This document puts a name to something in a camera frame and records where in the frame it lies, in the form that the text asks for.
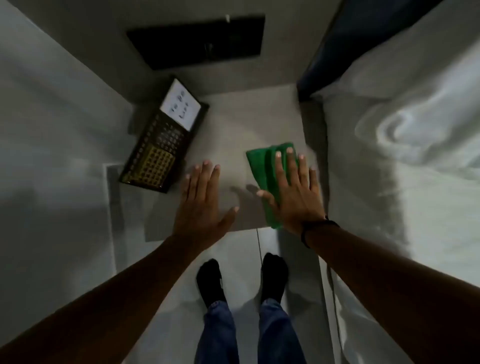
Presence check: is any person's right hand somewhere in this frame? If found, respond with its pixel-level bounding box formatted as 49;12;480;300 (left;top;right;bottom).
256;147;327;235

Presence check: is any person's left hand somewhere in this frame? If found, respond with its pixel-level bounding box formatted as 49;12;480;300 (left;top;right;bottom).
172;160;240;252

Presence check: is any green cleaning cloth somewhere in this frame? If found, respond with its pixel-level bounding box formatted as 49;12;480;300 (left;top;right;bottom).
245;142;301;230

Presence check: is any dark desk calendar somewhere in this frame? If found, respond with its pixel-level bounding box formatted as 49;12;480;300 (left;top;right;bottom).
119;76;210;194

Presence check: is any white handwritten note card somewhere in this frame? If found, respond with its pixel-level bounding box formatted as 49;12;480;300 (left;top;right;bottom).
159;78;202;132

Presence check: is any person's right forearm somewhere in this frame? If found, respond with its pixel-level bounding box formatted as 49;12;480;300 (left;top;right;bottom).
305;223;480;364

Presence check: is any person's left forearm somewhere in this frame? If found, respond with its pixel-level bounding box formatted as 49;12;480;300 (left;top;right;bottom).
0;234;211;364

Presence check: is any person's right black sock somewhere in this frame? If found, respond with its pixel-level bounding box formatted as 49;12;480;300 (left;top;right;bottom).
260;252;290;305

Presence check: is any person's left jeans leg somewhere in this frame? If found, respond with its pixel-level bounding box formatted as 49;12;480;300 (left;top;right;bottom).
194;299;241;364

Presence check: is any person's jeans leg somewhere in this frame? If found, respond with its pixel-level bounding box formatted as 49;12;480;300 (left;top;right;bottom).
257;298;307;364
194;299;241;364

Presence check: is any person's right jeans leg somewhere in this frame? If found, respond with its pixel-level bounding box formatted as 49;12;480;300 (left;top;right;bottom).
257;298;307;364

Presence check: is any black wristband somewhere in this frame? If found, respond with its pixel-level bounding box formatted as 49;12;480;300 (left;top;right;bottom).
299;216;341;249

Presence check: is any grey table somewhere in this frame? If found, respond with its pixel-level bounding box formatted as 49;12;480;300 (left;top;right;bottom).
144;84;328;243

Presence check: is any white bed sheet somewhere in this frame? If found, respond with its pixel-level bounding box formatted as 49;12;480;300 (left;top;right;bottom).
310;0;480;364

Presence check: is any dark blue headboard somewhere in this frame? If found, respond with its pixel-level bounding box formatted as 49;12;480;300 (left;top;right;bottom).
297;0;443;102

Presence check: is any black wall panel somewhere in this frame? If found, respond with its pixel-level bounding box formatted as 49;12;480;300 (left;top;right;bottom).
126;14;266;71

